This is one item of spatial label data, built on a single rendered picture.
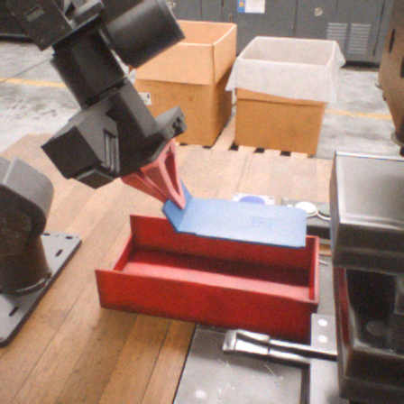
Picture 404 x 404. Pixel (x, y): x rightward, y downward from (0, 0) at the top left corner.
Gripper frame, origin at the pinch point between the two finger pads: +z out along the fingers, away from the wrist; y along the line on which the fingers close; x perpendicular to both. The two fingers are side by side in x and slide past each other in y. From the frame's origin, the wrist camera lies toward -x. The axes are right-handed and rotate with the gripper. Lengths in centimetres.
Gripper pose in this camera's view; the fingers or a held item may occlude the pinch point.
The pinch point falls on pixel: (178, 202)
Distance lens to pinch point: 52.1
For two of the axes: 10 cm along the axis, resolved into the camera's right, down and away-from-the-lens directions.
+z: 5.0, 7.8, 3.8
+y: 8.4, -3.3, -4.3
